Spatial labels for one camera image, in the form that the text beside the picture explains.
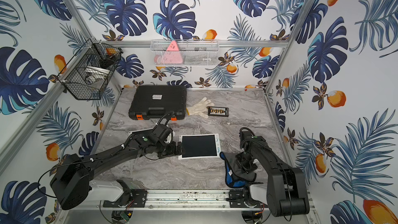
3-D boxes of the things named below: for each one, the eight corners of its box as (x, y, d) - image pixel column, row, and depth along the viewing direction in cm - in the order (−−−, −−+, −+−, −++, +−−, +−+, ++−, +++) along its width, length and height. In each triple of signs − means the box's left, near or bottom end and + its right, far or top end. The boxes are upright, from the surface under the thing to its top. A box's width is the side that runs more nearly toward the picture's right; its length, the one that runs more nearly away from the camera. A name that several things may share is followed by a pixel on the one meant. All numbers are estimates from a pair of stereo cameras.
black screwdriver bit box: (206, 116, 107) (206, 114, 106) (206, 108, 112) (206, 106, 110) (229, 116, 108) (229, 114, 106) (227, 108, 112) (228, 106, 110)
